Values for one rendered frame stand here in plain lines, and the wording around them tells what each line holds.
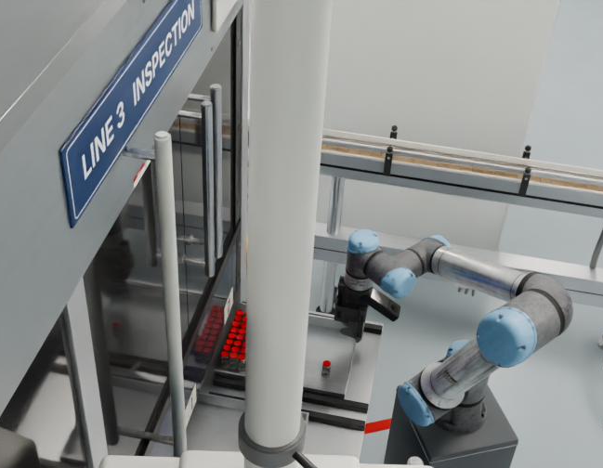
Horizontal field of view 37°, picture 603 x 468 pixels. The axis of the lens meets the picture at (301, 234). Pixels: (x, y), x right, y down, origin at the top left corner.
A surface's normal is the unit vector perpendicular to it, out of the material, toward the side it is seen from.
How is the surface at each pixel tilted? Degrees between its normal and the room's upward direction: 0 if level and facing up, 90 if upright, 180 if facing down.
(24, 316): 90
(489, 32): 90
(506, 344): 83
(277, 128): 90
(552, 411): 0
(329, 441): 0
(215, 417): 0
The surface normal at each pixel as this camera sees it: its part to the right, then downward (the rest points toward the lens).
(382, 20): -0.19, 0.62
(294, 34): 0.07, 0.63
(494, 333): -0.72, 0.31
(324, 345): 0.05, -0.77
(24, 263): 0.98, 0.16
